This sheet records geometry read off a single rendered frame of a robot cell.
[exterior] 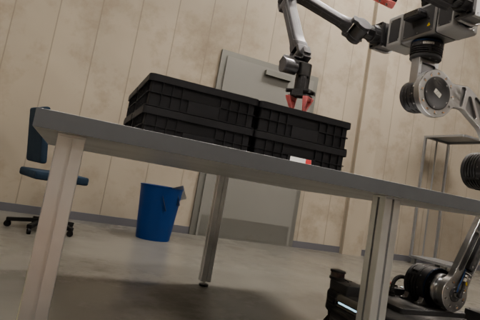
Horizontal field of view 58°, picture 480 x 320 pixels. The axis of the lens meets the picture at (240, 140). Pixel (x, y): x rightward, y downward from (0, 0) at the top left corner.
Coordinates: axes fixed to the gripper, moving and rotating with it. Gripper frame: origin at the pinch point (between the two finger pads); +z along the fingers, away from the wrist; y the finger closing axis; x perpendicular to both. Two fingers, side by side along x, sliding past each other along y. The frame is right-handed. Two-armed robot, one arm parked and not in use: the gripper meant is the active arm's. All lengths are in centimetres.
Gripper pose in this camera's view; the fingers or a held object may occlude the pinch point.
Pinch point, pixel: (297, 113)
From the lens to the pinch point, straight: 171.2
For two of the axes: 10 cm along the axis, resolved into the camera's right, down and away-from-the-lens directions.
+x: 5.1, 1.4, 8.5
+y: 8.5, 1.1, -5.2
